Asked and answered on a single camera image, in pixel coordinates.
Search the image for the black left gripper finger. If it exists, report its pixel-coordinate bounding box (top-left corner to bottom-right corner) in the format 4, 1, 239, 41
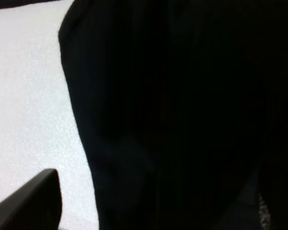
0, 169, 62, 230

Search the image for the black short sleeve shirt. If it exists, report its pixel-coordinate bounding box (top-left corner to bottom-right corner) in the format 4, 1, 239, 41
59, 0, 288, 230

